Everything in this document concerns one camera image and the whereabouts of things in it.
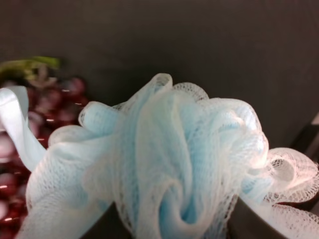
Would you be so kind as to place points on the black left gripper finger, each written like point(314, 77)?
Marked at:
point(307, 141)

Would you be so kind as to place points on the blue white bath loofah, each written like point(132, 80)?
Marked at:
point(173, 160)

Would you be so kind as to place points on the black tablecloth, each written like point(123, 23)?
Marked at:
point(255, 51)

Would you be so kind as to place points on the red artificial grape bunch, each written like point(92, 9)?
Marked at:
point(37, 119)

